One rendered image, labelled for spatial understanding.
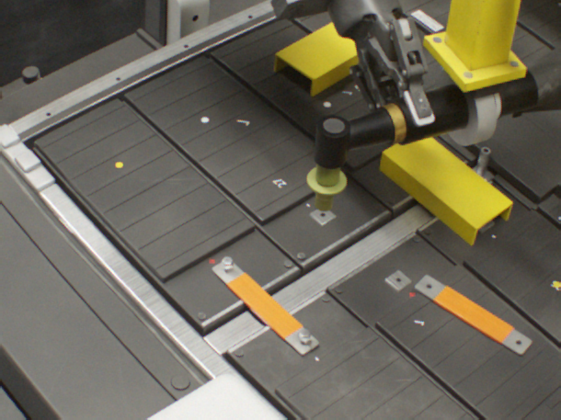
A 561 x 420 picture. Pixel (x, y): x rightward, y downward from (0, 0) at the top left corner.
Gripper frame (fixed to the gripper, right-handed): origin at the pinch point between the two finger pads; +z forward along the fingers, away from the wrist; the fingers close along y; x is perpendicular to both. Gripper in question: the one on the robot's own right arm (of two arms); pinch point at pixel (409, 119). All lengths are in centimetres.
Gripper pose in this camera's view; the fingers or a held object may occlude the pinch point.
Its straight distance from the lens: 117.5
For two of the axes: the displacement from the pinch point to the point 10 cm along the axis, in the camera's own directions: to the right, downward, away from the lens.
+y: -2.8, 2.8, 9.2
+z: 3.4, 9.2, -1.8
